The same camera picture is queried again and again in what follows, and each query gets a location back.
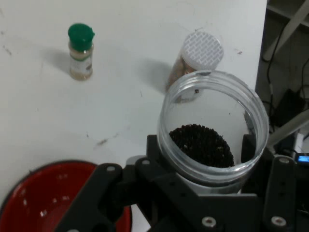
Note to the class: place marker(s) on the black device with blue display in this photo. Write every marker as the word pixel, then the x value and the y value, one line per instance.
pixel 303 158

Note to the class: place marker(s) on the clear jar of black seeds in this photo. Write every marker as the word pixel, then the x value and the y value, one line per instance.
pixel 200 145

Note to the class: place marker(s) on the white-lidded jar of nuts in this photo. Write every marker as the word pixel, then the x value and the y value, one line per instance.
pixel 202 48

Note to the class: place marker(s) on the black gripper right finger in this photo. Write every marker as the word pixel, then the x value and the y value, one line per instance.
pixel 280 193

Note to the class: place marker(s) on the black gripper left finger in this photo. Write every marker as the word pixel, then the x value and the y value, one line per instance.
pixel 154 183

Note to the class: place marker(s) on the red bowl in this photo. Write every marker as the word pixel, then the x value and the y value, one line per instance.
pixel 36 193

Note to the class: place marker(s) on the black power adapter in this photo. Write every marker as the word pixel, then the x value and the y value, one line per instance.
pixel 288 106

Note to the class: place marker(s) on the small green-capped spice bottle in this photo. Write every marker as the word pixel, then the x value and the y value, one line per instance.
pixel 80 55

